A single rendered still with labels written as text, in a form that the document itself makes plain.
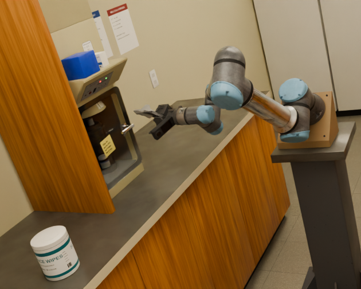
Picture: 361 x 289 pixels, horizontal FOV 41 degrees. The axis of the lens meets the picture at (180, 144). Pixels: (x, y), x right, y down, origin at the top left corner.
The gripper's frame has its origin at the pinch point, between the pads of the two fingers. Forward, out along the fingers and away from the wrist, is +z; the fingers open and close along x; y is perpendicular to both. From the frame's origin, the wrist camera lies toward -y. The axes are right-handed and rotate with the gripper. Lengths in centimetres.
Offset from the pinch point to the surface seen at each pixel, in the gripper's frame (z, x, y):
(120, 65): 4.3, 23.0, 13.8
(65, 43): 14.8, 44.3, 4.1
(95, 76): 3.5, 30.8, -2.9
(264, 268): -11, -135, 6
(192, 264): -12, -58, -36
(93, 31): 14.8, 37.0, 22.1
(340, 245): -69, -85, -4
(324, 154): -72, -36, 9
